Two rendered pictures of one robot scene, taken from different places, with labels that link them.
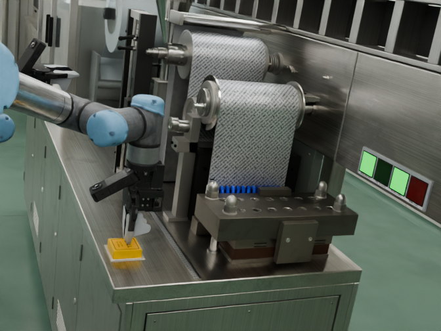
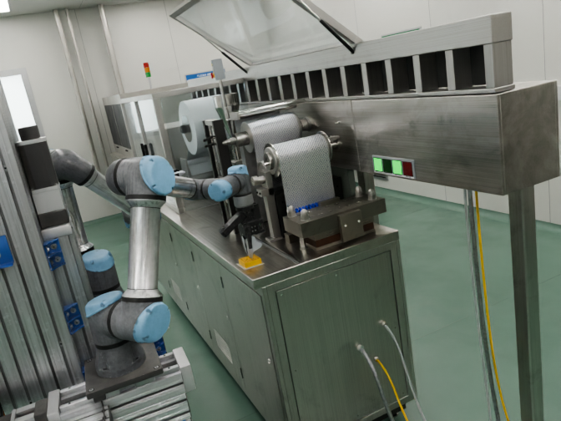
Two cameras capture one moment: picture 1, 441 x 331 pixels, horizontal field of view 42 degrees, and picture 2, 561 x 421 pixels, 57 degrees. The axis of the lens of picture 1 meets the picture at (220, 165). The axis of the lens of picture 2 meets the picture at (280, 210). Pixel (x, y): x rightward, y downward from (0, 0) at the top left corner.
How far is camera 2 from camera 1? 0.64 m
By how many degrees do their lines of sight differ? 3
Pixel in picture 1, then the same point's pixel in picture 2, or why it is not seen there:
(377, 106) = (371, 129)
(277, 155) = (324, 180)
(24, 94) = not seen: hidden behind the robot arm
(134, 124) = (234, 183)
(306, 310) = (371, 266)
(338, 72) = (344, 116)
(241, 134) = (297, 173)
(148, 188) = (253, 220)
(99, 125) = (215, 189)
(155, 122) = (245, 179)
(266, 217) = (328, 215)
